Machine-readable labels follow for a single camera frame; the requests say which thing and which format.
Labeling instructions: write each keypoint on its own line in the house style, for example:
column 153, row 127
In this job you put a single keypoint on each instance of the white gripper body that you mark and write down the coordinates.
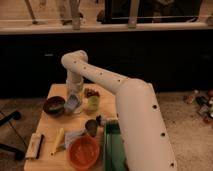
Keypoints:
column 73, row 102

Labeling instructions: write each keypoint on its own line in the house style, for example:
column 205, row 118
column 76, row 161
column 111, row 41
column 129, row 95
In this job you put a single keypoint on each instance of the black tripod foot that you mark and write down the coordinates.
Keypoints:
column 18, row 154

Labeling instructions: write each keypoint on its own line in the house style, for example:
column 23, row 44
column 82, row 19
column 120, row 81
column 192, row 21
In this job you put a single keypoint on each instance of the dark ceramic bowl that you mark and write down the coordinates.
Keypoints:
column 54, row 106

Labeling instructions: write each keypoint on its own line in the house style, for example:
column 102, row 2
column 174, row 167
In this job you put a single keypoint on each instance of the small metal cup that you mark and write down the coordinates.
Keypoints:
column 91, row 127

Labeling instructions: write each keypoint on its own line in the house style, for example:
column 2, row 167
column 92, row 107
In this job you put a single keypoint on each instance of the grey cloth piece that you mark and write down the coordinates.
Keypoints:
column 70, row 136

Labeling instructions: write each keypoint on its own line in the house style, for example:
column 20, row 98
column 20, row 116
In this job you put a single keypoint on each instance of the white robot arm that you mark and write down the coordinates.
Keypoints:
column 145, row 138

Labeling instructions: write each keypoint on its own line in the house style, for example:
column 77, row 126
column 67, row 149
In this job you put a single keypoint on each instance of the orange plastic bowl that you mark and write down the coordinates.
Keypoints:
column 83, row 153

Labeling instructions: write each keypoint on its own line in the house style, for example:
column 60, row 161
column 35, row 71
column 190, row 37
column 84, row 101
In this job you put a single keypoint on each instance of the black tripod leg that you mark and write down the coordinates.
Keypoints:
column 15, row 115

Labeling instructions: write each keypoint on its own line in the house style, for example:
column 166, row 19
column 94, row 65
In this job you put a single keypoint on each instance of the small dark toy figure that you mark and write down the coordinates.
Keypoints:
column 101, row 120

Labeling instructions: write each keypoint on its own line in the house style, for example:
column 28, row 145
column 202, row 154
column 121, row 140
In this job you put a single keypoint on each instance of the yellow banana toy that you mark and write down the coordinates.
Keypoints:
column 58, row 141

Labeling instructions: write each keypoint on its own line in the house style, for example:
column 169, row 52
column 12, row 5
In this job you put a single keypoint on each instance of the red brown toy item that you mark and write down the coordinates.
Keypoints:
column 88, row 92

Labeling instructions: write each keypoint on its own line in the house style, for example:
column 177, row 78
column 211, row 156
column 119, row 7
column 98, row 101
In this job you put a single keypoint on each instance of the green plastic bin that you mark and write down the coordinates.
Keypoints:
column 113, row 149

